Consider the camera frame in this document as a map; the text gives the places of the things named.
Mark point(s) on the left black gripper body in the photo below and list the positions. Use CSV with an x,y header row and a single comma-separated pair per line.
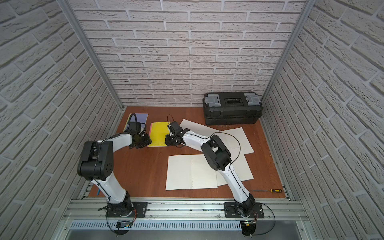
x,y
142,140

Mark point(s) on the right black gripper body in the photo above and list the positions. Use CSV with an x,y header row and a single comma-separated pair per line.
x,y
171,140

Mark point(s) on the yellow cover notebook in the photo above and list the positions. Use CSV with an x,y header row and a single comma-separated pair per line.
x,y
158,132

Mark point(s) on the purple cover notebook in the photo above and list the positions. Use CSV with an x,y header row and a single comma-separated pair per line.
x,y
139,118

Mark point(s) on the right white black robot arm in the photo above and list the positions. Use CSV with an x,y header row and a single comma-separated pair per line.
x,y
218,158

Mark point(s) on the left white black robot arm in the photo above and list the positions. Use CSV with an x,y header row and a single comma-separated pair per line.
x,y
96,164

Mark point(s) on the open notebook rear angled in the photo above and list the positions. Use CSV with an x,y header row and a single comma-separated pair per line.
x,y
198,128

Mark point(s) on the open notebook front centre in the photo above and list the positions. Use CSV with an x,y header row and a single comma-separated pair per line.
x,y
190,172

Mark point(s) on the open notebook front right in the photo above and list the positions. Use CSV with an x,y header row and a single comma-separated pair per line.
x,y
242,169

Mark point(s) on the black plastic toolbox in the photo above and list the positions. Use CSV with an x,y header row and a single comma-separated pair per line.
x,y
232,108

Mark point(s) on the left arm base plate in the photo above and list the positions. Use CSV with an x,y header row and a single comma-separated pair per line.
x,y
138,209

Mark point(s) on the aluminium mounting rail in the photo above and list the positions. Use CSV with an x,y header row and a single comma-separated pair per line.
x,y
204,209

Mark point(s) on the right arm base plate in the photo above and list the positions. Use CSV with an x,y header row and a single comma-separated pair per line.
x,y
231,211

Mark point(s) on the yellow handled screwdriver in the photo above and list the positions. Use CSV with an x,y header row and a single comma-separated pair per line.
x,y
270,191

